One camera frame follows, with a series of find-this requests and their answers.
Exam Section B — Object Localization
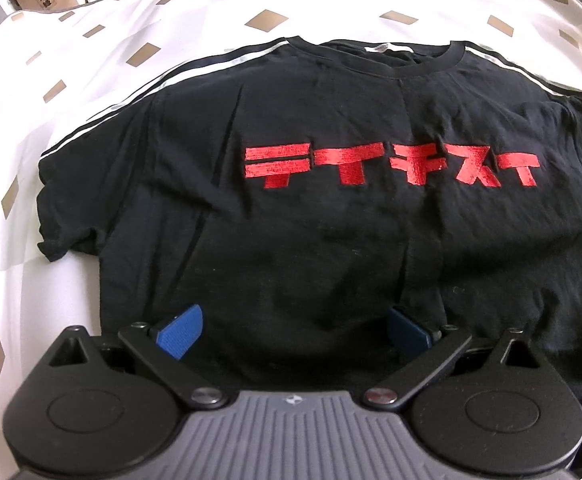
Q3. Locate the black t-shirt with red print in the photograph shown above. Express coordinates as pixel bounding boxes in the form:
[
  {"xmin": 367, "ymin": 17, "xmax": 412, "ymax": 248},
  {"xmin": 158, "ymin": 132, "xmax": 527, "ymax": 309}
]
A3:
[{"xmin": 37, "ymin": 36, "xmax": 582, "ymax": 478}]

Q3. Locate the grey white checkered tablecloth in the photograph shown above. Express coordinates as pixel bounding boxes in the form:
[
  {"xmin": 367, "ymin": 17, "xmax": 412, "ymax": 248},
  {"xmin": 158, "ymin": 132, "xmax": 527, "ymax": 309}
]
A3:
[{"xmin": 0, "ymin": 0, "xmax": 582, "ymax": 480}]

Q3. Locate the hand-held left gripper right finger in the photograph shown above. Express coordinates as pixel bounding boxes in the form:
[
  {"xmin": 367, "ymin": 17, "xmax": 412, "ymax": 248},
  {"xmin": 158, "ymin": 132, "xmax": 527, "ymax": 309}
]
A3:
[{"xmin": 362, "ymin": 305, "xmax": 547, "ymax": 410}]

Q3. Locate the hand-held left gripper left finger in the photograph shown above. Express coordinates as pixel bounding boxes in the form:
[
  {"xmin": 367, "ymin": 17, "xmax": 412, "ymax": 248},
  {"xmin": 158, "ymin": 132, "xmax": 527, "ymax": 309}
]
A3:
[{"xmin": 46, "ymin": 304, "xmax": 229, "ymax": 408}]

